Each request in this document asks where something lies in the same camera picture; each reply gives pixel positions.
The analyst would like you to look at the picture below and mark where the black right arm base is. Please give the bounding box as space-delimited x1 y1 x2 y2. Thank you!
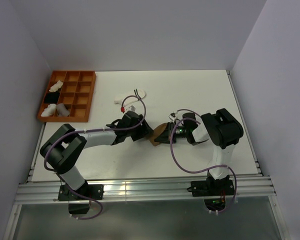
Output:
186 176 235 212

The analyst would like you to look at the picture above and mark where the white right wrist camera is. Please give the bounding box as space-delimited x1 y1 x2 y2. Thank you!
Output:
168 111 180 123

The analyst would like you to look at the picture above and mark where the aluminium frame rail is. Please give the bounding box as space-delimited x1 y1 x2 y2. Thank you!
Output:
13 175 276 205

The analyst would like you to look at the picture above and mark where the orange wooden compartment tray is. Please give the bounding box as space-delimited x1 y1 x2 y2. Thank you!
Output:
37 70 97 123

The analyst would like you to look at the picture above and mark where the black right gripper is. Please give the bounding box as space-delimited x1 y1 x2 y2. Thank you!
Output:
155 122 189 144

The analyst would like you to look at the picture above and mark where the white rolled sock in tray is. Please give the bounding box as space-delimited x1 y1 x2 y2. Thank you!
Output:
40 103 57 117

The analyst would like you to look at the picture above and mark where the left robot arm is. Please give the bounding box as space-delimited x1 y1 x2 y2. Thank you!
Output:
39 110 154 200

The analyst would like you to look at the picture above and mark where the grey sock with red cuff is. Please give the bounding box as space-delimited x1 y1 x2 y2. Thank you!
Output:
56 103 70 117

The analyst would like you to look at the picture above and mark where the cream rolled sock in tray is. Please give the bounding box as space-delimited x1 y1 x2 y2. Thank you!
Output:
48 80 64 93

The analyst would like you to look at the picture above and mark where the black rolled sock in tray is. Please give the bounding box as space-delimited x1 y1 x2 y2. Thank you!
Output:
43 92 60 104

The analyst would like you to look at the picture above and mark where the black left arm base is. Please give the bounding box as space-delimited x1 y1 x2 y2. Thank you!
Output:
57 184 104 220

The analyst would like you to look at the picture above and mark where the white sock with black stripes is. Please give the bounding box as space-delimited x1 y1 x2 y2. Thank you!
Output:
114 88 147 106

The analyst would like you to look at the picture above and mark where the tan brown long sock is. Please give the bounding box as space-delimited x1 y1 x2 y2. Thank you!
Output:
146 122 169 147

